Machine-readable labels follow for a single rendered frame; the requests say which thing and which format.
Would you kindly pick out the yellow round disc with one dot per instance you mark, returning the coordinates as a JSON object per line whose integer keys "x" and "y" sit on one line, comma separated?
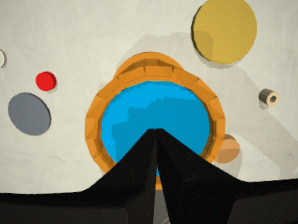
{"x": 224, "y": 30}

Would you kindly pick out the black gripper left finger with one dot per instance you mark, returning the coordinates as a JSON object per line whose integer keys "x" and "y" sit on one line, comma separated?
{"x": 124, "y": 195}

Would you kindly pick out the red disc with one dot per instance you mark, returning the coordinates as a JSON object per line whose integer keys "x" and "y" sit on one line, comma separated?
{"x": 46, "y": 81}

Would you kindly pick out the small white disc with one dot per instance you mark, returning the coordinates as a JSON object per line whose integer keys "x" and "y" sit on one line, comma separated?
{"x": 2, "y": 58}

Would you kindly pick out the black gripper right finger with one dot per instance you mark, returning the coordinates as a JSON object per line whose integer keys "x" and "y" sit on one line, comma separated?
{"x": 198, "y": 192}

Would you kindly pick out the grey flat disc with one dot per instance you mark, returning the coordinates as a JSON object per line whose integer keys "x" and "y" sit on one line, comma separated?
{"x": 29, "y": 114}

